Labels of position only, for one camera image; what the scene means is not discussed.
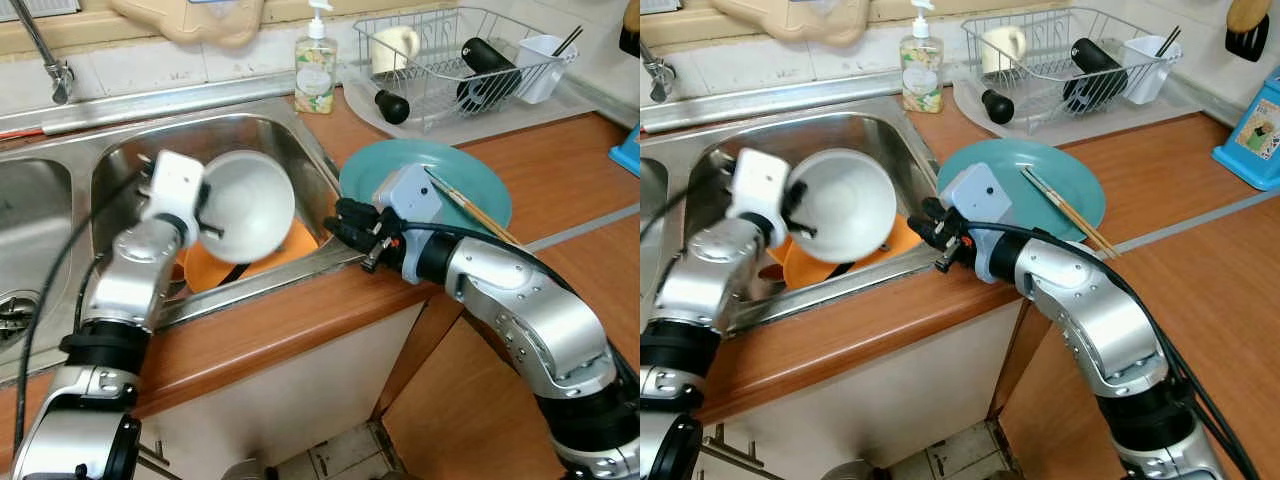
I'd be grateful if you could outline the white cabinet door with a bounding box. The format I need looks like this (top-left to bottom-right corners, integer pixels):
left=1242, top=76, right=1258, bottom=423
left=130, top=300, right=433, bottom=480
left=700, top=300, right=1026, bottom=480

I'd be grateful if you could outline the black round knob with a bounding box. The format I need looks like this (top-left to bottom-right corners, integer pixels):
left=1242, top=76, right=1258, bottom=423
left=980, top=88, right=1017, bottom=126
left=374, top=88, right=412, bottom=126

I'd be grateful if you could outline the blue box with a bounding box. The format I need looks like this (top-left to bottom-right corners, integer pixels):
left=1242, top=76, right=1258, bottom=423
left=1211, top=65, right=1280, bottom=192
left=609, top=124, right=641, bottom=177

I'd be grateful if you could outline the stainless steel double sink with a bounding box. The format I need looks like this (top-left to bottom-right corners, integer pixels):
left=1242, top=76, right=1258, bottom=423
left=0, top=95, right=367, bottom=386
left=640, top=95, right=963, bottom=337

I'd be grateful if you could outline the wooden chopstick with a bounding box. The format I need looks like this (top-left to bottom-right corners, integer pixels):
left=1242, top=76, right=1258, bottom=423
left=1026, top=165, right=1122, bottom=254
left=430, top=167, right=524, bottom=244
left=1019, top=170, right=1114, bottom=260
left=424, top=170, right=516, bottom=247

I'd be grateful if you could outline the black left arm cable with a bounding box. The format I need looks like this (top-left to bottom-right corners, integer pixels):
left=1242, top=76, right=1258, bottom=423
left=14, top=168, right=151, bottom=456

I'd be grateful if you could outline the grey drain tray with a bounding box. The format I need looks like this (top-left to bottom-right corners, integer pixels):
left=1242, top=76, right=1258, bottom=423
left=952, top=60, right=1206, bottom=138
left=340, top=60, right=606, bottom=138

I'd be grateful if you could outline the teal plate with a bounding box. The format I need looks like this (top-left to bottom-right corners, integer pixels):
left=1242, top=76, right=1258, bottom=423
left=338, top=139, right=514, bottom=237
left=936, top=138, right=1108, bottom=242

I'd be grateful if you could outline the beige plastic basin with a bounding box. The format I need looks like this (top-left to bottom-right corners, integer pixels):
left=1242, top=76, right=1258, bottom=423
left=110, top=0, right=267, bottom=47
left=712, top=0, right=872, bottom=47

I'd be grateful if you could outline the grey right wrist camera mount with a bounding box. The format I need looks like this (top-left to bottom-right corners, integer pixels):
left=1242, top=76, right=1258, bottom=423
left=944, top=161, right=1017, bottom=227
left=372, top=164, right=444, bottom=225

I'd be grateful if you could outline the wire dish rack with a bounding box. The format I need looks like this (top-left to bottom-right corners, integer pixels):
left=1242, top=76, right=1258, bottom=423
left=352, top=8, right=580, bottom=132
left=961, top=8, right=1184, bottom=132

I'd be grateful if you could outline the white bowl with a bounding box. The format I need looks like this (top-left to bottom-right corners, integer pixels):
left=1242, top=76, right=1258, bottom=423
left=198, top=150, right=298, bottom=264
left=788, top=148, right=899, bottom=265

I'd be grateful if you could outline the white cutlery holder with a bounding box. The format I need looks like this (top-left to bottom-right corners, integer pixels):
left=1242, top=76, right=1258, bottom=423
left=514, top=35, right=580, bottom=105
left=1121, top=35, right=1184, bottom=105

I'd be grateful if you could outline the clear soap pump bottle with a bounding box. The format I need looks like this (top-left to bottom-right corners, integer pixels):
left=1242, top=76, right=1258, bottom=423
left=294, top=0, right=339, bottom=115
left=899, top=0, right=945, bottom=115

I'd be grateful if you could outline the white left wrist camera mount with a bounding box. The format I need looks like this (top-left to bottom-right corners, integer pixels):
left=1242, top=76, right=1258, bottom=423
left=731, top=148, right=801, bottom=248
left=140, top=152, right=207, bottom=223

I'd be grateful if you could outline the orange plate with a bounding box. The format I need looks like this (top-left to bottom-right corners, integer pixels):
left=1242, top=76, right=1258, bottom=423
left=765, top=214, right=927, bottom=290
left=183, top=215, right=322, bottom=294

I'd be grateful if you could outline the cream mug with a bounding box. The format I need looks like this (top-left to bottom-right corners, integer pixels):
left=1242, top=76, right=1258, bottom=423
left=371, top=26, right=422, bottom=77
left=979, top=26, right=1028, bottom=74

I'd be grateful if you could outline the black bottle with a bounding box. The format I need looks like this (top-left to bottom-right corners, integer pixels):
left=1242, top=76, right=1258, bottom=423
left=456, top=38, right=524, bottom=114
left=1061, top=38, right=1130, bottom=114

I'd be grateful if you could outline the chrome faucet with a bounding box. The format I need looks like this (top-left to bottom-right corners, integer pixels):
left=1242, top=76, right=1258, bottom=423
left=640, top=40, right=674, bottom=104
left=10, top=0, right=77, bottom=106

